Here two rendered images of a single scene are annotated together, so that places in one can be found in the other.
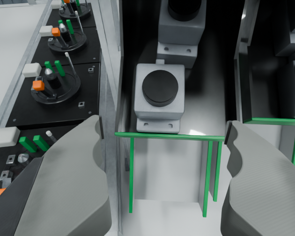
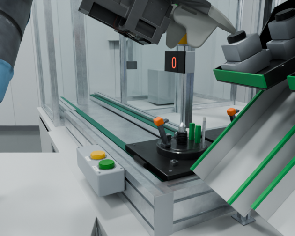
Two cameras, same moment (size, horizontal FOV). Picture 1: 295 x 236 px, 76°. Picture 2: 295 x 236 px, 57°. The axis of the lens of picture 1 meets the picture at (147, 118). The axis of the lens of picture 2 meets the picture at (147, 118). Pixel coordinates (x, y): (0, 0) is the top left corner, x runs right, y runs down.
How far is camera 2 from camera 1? 0.46 m
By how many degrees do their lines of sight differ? 66
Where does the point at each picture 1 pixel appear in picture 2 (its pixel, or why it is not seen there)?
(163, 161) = (246, 160)
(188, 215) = not seen: outside the picture
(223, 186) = (283, 227)
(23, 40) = not seen: hidden behind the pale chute
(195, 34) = (283, 28)
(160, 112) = (228, 45)
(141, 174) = (223, 164)
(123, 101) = not seen: hidden behind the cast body
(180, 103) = (238, 42)
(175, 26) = (273, 23)
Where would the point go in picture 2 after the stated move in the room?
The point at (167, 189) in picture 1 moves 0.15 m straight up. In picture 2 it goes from (229, 186) to (235, 104)
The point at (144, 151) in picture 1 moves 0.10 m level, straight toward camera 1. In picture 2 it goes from (241, 147) to (198, 155)
